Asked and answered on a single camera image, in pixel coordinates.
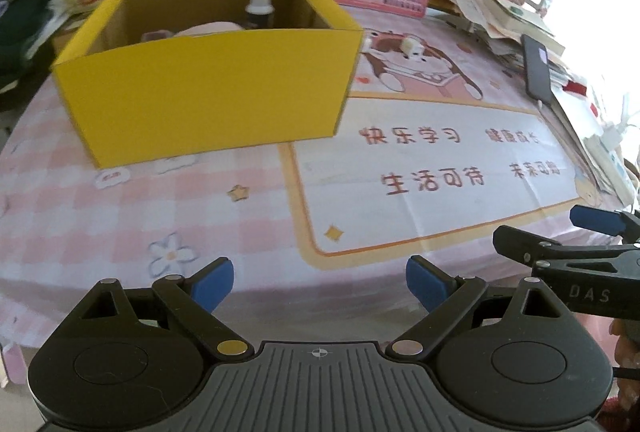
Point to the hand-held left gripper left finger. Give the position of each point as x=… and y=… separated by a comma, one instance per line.
x=215, y=282

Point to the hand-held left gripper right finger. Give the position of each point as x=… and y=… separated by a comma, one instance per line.
x=427, y=282

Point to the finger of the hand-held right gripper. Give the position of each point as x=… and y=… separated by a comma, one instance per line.
x=597, y=219
x=540, y=249

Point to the yellow cardboard box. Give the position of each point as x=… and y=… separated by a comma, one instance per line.
x=210, y=92

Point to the small dusty pink item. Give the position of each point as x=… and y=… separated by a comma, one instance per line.
x=156, y=37

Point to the pink pig plush toy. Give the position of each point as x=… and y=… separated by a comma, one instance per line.
x=210, y=28

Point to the black spray bottle white cap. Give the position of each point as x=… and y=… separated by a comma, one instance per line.
x=259, y=7

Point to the person's right hand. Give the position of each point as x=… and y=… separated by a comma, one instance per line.
x=627, y=347

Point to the pink printed table mat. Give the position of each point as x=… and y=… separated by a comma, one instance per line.
x=200, y=222

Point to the white power strip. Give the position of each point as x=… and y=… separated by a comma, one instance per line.
x=612, y=157

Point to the black phone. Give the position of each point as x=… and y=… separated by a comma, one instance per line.
x=537, y=69

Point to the pile of papers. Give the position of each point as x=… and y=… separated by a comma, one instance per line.
x=500, y=19

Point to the small white toy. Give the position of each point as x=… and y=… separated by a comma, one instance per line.
x=412, y=48

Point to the pile of clothes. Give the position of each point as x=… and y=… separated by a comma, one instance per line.
x=25, y=27

